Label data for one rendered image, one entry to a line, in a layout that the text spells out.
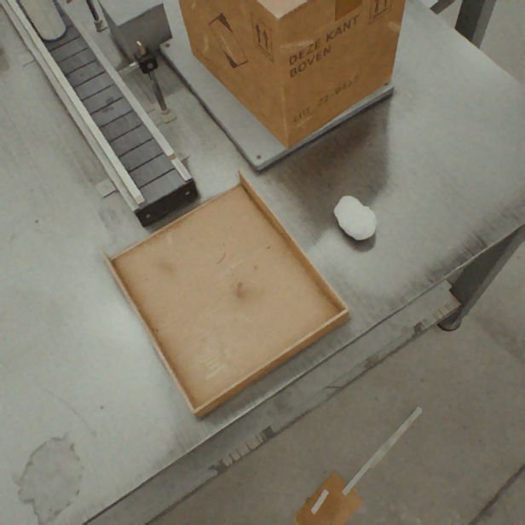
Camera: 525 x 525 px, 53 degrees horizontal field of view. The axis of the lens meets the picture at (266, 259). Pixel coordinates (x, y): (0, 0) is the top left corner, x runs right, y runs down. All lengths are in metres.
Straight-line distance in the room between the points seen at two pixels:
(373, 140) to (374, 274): 0.26
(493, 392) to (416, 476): 0.33
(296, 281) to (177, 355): 0.21
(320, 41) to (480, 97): 0.36
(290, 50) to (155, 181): 0.30
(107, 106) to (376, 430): 1.12
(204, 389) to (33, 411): 0.25
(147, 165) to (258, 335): 0.34
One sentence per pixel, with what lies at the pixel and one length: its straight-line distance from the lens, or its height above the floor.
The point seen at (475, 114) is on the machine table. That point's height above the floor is 0.83.
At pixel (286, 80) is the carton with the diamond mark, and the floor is 1.01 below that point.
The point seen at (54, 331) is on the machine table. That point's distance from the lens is 0.89.
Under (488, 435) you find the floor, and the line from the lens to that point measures 1.67.
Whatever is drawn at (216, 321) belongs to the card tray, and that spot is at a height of 0.83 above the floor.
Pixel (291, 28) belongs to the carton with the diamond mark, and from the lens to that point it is 0.75.
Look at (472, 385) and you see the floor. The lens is 1.69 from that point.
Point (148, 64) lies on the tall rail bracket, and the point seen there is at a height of 0.96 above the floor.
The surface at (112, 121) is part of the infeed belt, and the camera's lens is 1.00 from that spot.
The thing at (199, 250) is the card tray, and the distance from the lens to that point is 0.86.
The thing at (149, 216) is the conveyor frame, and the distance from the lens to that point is 0.89.
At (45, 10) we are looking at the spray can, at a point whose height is 0.94.
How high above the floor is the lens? 1.59
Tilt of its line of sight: 64 degrees down
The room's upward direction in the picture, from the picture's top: 11 degrees counter-clockwise
